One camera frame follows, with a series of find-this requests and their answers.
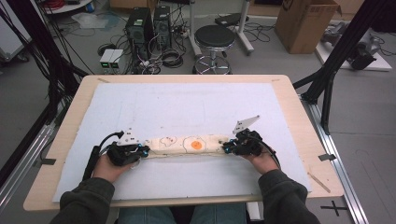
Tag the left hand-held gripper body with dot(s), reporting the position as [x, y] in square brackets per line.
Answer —
[123, 154]

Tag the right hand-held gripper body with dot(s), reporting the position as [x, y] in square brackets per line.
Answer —
[249, 144]

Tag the cream cloth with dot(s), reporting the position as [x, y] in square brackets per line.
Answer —
[186, 145]

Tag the person's left hand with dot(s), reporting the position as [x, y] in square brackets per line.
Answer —
[107, 169]

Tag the person's right hand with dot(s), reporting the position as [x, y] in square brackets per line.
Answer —
[264, 161]

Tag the white foam mat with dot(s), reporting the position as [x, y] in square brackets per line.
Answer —
[186, 109]

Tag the person's left leg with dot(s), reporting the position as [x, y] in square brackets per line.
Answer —
[144, 216]

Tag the person's leg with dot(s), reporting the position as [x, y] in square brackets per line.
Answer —
[219, 214]
[144, 216]

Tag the person's right leg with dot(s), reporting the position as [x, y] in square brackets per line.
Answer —
[219, 214]

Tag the black tape piece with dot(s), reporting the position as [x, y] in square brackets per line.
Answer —
[48, 161]
[327, 157]

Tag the thin wooden stick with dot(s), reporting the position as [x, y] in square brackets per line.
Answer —
[319, 182]

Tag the small white box green display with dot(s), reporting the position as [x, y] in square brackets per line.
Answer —
[105, 59]
[116, 59]

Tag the black tape cross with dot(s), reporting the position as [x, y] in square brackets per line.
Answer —
[334, 207]

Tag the black round stool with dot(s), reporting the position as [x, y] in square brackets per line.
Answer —
[214, 36]

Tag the white metal stand leg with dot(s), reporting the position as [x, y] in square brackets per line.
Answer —
[244, 28]
[192, 28]

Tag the large black computer tower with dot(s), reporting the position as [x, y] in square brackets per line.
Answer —
[138, 29]

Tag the slim black computer tower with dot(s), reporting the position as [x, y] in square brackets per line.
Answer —
[162, 26]

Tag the flat black device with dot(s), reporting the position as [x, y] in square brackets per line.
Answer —
[229, 19]

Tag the cardboard box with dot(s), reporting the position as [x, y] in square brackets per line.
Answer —
[303, 28]

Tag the clear plastic bag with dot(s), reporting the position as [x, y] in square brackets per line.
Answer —
[90, 20]

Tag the grey machine parts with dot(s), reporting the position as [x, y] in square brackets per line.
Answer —
[364, 49]

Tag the white board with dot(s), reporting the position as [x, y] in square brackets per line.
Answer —
[381, 63]

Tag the round white table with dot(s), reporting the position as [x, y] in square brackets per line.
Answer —
[68, 7]

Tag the aluminium rail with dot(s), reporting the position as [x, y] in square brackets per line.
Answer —
[25, 161]
[336, 161]

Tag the black metal frame stand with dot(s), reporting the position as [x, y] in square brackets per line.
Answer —
[342, 46]

